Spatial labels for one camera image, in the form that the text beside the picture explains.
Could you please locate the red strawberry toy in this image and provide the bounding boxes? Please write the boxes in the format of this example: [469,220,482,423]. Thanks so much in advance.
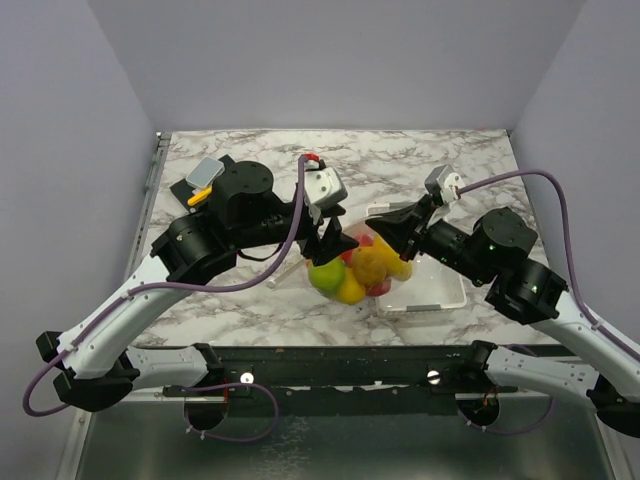
[366,279,392,297]

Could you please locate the yellow orange mango toy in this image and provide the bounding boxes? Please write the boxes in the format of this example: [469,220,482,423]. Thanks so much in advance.
[351,247,387,288]

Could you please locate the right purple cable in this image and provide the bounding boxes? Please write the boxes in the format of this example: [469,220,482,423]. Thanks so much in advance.
[442,169,640,435]

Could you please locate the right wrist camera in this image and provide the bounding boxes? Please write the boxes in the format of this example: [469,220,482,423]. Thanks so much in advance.
[424,164,465,224]

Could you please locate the green pear toy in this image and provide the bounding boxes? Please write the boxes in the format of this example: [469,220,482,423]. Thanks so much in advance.
[308,258,346,294]

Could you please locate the clear zip top bag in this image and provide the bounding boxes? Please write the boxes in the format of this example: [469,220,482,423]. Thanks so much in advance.
[267,219,419,307]

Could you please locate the grey plastic box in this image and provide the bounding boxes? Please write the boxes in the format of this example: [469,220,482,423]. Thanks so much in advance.
[185,157,225,190]

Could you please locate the yellow lemon toy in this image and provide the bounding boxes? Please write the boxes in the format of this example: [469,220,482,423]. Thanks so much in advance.
[373,235,413,281]

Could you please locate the red apple toy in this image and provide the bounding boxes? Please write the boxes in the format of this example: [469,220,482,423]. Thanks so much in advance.
[352,233,375,248]

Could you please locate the white plastic basket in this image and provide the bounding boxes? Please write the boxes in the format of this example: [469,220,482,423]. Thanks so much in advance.
[367,202,469,317]

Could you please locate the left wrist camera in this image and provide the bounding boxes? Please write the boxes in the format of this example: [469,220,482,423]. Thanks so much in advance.
[304,167,348,224]

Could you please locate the aluminium rail frame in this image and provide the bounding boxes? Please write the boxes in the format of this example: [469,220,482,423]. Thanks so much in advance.
[54,130,171,480]

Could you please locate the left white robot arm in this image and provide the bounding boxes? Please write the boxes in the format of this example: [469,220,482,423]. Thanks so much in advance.
[36,154,355,412]

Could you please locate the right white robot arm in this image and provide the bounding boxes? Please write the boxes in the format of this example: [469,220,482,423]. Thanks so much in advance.
[365,196,639,437]

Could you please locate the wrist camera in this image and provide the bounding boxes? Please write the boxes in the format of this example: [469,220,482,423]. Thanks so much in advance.
[304,167,348,224]
[424,164,465,224]

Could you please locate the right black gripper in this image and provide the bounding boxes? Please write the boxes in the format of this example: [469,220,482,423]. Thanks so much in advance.
[366,192,494,285]

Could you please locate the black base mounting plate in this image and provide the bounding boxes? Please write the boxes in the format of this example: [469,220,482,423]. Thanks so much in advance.
[162,341,497,416]

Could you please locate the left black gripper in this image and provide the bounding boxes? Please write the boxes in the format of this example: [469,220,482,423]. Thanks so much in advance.
[235,199,361,265]

